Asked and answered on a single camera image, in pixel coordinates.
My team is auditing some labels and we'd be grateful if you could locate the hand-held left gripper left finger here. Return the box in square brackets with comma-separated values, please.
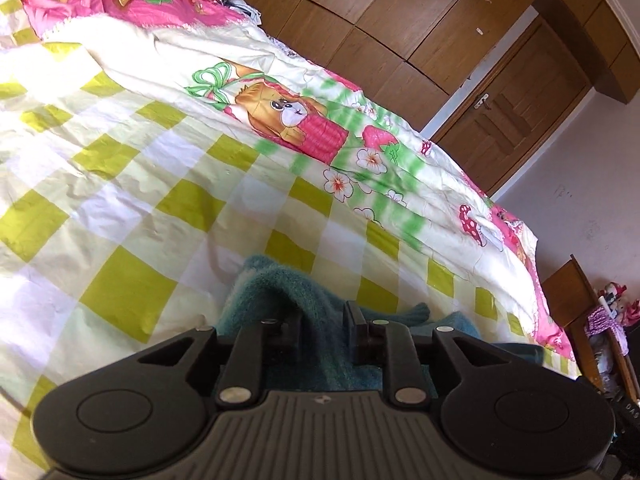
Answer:
[136, 316, 303, 408]

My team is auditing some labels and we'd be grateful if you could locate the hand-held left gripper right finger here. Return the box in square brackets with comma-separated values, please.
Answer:
[345, 300, 494, 407]

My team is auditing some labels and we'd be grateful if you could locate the teal towel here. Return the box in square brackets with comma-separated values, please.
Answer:
[215, 254, 543, 393]

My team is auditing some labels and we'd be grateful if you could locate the purple patterned cloth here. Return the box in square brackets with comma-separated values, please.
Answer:
[584, 304, 627, 336]

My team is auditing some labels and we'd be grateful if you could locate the pink plush toy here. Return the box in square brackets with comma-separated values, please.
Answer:
[620, 297, 640, 328]

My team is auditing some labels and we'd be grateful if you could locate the small plush toy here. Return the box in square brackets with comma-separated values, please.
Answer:
[602, 282, 628, 311]

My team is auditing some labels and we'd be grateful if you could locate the wooden bedside cabinet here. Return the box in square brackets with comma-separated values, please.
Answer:
[542, 254, 640, 402]

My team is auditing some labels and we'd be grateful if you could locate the printed checkered blanket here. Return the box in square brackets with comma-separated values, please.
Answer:
[0, 0, 583, 476]

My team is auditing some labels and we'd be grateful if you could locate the wooden door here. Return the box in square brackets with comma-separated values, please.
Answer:
[431, 14, 597, 198]

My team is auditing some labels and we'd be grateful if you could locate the wooden wardrobe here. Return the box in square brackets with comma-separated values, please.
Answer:
[240, 0, 583, 133]

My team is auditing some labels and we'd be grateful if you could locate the wooden overhead cabinet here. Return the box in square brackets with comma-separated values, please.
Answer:
[531, 0, 640, 106]

